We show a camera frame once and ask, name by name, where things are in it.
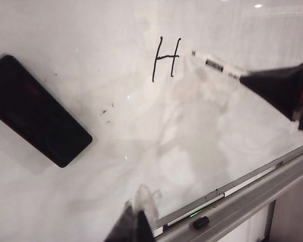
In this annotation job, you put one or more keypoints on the black whiteboard eraser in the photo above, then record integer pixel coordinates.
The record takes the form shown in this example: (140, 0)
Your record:
(35, 111)

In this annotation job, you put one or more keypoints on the white whiteboard with aluminium frame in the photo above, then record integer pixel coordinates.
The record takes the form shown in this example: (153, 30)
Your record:
(91, 37)

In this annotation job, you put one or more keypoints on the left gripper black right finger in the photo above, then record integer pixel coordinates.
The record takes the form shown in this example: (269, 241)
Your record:
(144, 229)

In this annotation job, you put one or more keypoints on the white marker with barcode label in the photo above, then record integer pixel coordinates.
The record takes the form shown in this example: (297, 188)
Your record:
(214, 64)

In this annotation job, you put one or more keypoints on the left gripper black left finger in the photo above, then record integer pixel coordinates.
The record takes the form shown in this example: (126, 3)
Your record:
(123, 227)

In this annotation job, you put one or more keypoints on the aluminium whiteboard tray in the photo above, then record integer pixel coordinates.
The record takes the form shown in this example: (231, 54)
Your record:
(242, 203)

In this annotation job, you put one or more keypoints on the black marker cap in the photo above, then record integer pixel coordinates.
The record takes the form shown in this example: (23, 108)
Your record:
(200, 222)

